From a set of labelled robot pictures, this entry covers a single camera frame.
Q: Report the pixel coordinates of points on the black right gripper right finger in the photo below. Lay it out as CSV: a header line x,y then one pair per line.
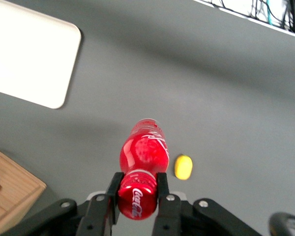
x,y
166,211

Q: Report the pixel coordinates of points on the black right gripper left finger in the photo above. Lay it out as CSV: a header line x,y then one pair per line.
x,y
113,196

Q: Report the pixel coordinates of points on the red coke bottle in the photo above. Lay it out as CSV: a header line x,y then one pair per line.
x,y
142,152

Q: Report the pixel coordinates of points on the beige rectangular tray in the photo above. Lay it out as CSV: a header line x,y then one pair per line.
x,y
27,49

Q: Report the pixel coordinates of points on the yellow toy lemon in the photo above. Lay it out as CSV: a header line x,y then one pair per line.
x,y
183,167

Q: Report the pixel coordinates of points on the wooden drawer cabinet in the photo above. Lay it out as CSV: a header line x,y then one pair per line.
x,y
12,196

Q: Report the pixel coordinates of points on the wooden drawer front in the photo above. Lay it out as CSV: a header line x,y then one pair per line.
x,y
5,186

